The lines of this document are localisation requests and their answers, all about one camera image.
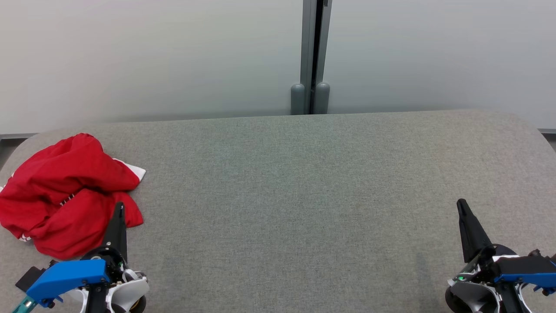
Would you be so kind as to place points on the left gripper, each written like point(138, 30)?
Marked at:
point(130, 291)

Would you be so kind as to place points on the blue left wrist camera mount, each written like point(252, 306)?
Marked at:
point(65, 276)

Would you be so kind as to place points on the red basketball shorts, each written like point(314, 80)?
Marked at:
point(65, 161)

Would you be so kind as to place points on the grey partition base rail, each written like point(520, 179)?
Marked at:
point(548, 131)
point(17, 136)

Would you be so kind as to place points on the teal left camera connector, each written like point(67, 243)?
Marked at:
point(24, 305)

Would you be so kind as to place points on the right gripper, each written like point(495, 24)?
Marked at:
point(469, 295)

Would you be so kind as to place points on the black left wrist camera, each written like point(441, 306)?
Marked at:
point(28, 278)

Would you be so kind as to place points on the grey double partition post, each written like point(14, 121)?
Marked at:
point(307, 43)

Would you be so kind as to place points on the grey rounded post foot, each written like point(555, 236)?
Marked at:
point(297, 100)
point(322, 99)

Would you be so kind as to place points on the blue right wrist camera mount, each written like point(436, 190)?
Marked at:
point(530, 279)

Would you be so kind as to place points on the red and white basketball jersey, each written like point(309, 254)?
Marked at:
point(78, 230)

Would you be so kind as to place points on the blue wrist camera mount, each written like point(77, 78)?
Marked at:
point(65, 276)
point(530, 279)

